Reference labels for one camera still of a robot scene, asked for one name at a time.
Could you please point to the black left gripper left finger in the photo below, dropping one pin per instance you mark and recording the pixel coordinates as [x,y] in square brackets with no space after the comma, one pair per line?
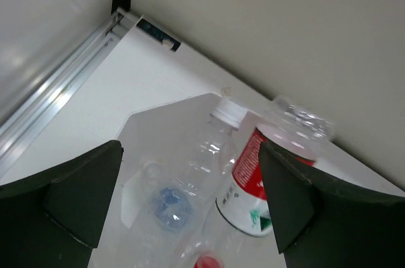
[55,218]

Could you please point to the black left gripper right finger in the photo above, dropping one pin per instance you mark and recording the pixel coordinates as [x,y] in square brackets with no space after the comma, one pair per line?
[322,221]

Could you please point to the red label plastic bottle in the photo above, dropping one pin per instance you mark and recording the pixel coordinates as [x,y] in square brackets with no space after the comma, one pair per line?
[253,186]

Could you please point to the blue label clear bottle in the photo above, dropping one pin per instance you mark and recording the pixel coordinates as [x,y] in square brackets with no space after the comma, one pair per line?
[171,208]

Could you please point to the clear white cap bottle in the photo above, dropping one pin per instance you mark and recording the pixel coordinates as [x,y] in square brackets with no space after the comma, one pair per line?
[212,141]

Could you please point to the white translucent plastic bin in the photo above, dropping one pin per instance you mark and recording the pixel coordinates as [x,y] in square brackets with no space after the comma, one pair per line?
[152,138]

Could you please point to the aluminium left rail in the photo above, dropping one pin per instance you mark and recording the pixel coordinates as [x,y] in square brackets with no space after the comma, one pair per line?
[27,122]

